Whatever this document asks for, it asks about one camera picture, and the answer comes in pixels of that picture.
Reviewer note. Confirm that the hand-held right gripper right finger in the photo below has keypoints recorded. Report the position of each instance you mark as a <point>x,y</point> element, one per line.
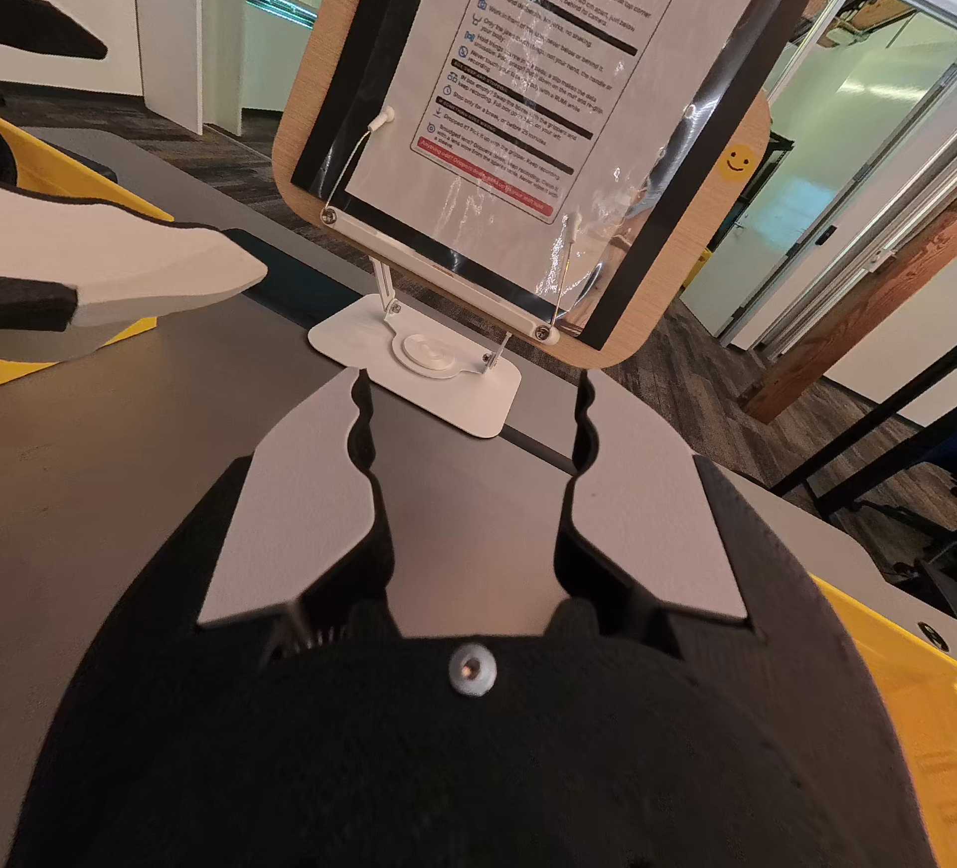
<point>650,517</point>

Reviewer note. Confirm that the white document stand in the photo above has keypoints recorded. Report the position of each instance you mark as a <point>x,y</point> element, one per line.
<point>463,397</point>

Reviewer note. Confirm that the rounded wooden board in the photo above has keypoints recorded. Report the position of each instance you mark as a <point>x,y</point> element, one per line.
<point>703,225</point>

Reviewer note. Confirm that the brown wooden post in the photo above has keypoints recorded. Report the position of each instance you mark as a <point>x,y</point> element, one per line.
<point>845,330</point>

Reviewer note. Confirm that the black pole stand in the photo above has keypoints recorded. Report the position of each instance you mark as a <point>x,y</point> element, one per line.
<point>860,427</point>

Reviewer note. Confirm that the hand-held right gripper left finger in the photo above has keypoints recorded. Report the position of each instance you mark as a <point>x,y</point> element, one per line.
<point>299,509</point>

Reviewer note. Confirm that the laminated instruction sheet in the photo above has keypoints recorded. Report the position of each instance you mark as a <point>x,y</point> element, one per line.
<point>523,135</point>

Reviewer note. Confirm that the yellow smiley sticker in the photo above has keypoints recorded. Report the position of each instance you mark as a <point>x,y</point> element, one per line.
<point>739,162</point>

